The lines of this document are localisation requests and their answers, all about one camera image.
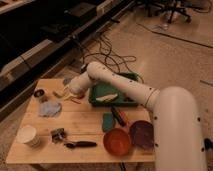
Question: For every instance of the purple bowl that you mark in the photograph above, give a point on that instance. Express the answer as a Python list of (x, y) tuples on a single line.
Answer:
[(142, 134)]

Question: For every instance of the wooden fork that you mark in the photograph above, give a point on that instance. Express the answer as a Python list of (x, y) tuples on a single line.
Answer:
[(75, 101)]

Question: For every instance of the orange apple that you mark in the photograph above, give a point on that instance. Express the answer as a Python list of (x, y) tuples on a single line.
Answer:
[(80, 96)]

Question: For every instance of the white paper cup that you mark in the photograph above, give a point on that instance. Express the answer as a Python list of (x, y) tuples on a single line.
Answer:
[(27, 135)]

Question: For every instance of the small dark cup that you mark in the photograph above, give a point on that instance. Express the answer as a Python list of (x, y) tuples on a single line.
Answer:
[(40, 95)]

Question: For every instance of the blue cloth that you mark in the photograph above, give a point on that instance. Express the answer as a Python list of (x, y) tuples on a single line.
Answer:
[(49, 109)]

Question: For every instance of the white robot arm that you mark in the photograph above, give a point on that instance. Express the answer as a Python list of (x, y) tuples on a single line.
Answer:
[(178, 137)]

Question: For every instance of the green plastic tray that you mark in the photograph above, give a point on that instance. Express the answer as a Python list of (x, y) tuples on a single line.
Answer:
[(101, 89)]

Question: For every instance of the teal sponge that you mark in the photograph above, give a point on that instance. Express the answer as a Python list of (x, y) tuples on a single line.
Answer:
[(108, 122)]

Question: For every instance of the orange bowl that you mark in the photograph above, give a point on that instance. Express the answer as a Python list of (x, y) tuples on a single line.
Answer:
[(117, 142)]

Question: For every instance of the black power adapter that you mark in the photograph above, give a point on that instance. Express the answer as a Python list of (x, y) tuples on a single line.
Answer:
[(83, 68)]

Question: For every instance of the black handled spoon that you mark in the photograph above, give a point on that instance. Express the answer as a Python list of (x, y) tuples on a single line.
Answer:
[(80, 144)]

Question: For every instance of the banana slice in tray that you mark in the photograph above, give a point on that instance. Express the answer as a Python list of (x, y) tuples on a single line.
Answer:
[(107, 98)]

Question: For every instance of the black office chair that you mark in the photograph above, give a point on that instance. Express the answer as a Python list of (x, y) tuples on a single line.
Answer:
[(174, 9)]

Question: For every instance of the dark brown item in tray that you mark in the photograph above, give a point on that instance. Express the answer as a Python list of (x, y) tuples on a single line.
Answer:
[(127, 99)]

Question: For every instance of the wooden table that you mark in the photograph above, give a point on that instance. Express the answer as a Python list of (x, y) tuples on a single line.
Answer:
[(81, 122)]

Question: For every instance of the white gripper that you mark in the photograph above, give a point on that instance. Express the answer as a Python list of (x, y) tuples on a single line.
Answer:
[(75, 86)]

